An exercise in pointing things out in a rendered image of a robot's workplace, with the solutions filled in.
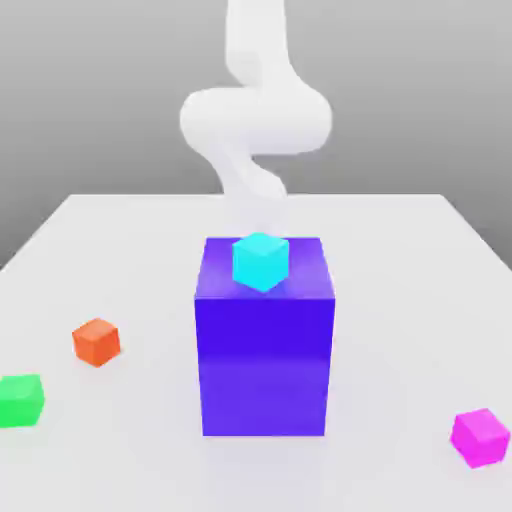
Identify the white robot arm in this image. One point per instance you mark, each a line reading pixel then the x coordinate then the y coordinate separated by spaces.
pixel 256 120

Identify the small cyan cube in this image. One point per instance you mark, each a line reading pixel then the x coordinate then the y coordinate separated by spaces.
pixel 260 262

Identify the small orange cube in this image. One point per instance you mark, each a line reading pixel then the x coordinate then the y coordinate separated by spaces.
pixel 96 344

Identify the small green cube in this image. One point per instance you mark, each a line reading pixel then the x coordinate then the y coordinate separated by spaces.
pixel 20 400

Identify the small magenta cube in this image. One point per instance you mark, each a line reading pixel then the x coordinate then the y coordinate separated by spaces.
pixel 480 438

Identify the large purple box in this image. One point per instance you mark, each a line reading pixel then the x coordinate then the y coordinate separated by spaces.
pixel 264 360

